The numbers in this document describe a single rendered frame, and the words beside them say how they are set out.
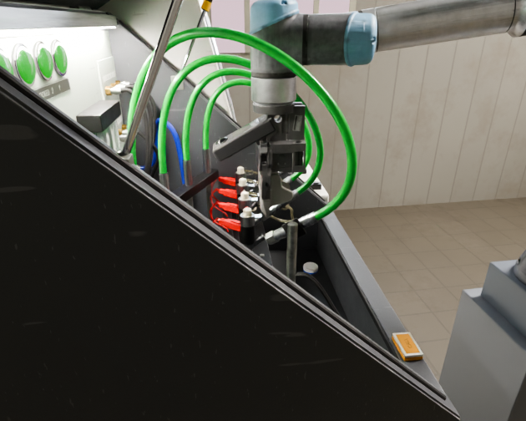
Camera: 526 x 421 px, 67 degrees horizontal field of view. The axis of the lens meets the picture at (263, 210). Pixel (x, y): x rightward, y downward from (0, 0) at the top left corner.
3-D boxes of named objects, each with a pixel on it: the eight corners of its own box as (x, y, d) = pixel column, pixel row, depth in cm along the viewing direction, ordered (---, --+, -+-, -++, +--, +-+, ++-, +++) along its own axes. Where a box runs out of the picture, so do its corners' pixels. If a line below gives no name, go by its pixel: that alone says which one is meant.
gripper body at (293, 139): (305, 176, 70) (307, 106, 64) (255, 179, 69) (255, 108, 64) (297, 162, 76) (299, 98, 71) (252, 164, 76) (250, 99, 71)
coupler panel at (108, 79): (135, 205, 91) (113, 60, 78) (119, 205, 91) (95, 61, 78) (144, 184, 103) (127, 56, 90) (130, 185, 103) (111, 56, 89)
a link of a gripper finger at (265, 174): (271, 202, 70) (270, 154, 66) (262, 203, 70) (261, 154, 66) (268, 192, 74) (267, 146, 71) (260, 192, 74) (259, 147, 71)
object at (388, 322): (427, 465, 63) (447, 394, 57) (401, 469, 63) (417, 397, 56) (328, 258, 119) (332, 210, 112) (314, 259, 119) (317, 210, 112)
